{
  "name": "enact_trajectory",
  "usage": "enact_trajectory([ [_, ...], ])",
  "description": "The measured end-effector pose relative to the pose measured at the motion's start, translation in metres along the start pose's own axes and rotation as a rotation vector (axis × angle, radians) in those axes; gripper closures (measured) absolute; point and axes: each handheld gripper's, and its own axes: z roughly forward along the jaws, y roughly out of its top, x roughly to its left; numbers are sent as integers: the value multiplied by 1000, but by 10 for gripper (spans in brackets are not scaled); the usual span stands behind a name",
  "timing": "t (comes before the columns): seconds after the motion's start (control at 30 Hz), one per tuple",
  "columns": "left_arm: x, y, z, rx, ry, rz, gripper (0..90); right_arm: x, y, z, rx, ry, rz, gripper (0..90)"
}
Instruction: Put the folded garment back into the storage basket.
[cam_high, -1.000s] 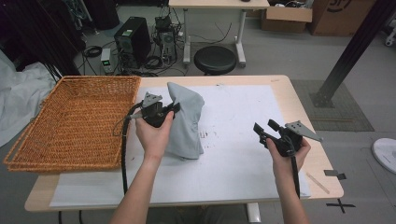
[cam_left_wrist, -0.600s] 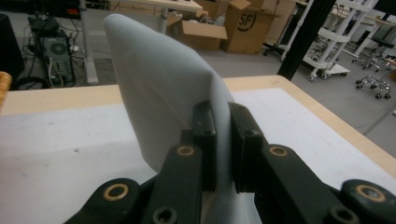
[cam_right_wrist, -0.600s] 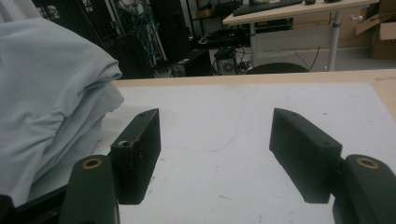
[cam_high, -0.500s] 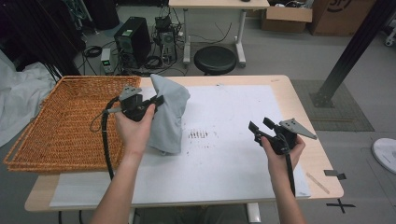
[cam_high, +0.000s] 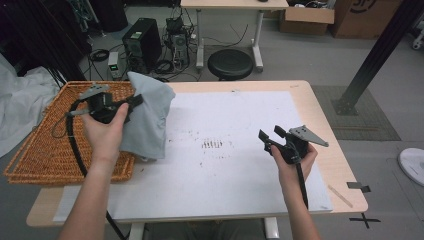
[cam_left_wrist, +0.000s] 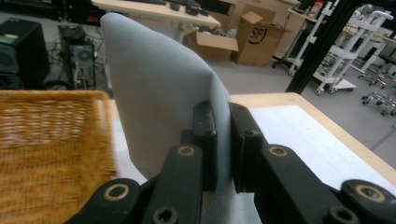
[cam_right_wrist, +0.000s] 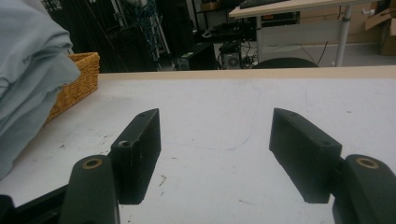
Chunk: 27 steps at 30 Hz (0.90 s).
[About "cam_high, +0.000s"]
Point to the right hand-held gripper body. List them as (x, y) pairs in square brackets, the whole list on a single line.
[(298, 148)]

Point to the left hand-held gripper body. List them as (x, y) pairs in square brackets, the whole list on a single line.
[(100, 106)]

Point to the grey printed t-shirt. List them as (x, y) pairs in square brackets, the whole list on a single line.
[(146, 126)]

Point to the wicker basket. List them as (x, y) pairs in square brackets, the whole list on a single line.
[(43, 156)]

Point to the person's right hand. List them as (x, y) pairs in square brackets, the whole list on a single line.
[(295, 173)]

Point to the person's left hand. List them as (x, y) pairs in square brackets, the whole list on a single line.
[(103, 140)]

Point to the small white power supply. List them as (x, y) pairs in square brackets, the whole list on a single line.
[(115, 65)]

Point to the white table mat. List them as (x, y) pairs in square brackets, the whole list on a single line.
[(233, 180)]

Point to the black computer tower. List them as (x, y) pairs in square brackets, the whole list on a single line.
[(143, 43)]

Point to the silver computer case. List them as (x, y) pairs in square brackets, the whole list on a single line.
[(179, 46)]

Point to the black tape piece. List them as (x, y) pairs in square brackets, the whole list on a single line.
[(356, 186)]

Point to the grey floor mat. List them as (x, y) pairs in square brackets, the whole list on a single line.
[(366, 126)]

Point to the white cloth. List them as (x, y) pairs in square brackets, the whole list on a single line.
[(20, 100)]

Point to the white table leg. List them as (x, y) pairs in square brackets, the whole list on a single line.
[(136, 231), (271, 228)]

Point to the black electronics box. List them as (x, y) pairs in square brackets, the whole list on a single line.
[(174, 24)]

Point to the black round stool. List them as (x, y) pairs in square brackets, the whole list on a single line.
[(230, 63)]

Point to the black tape cross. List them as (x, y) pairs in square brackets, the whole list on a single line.
[(364, 220)]

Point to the person's dark trousers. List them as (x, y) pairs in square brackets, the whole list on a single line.
[(206, 231)]

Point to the small open cardboard box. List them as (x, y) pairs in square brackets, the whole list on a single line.
[(306, 20)]

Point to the white round base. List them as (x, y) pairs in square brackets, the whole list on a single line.
[(413, 163)]

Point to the desk with white legs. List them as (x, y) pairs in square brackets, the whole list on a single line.
[(233, 3)]

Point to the large cardboard box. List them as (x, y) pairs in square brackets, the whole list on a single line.
[(363, 20)]

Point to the white cart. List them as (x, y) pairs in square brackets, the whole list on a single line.
[(418, 36)]

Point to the black metal post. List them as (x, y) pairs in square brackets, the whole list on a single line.
[(376, 56)]

